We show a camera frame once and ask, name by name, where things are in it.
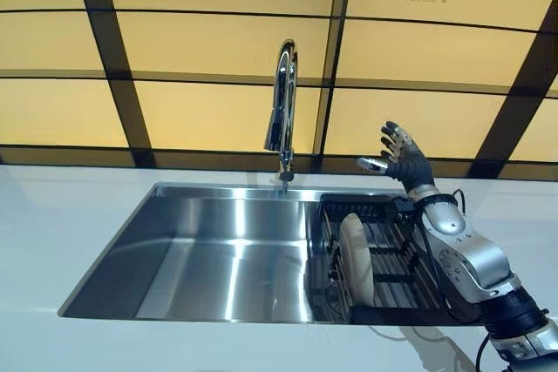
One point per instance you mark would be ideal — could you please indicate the black dish drying rack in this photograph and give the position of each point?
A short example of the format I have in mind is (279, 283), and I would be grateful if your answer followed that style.
(392, 259)

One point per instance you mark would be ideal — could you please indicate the stainless steel sink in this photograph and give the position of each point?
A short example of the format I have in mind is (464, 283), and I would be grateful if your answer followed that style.
(196, 259)

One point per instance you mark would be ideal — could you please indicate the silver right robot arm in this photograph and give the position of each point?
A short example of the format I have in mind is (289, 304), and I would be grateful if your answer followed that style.
(475, 259)

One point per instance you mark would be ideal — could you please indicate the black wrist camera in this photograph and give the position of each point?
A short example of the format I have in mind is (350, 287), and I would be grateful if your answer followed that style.
(402, 205)

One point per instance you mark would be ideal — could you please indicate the beige round plate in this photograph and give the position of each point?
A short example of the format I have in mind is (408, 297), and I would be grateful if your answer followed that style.
(357, 259)

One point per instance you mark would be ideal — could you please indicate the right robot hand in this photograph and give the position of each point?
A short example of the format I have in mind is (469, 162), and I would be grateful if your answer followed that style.
(412, 163)

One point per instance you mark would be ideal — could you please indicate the chrome pull-down faucet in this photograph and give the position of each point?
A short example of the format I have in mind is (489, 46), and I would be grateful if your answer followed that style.
(285, 97)

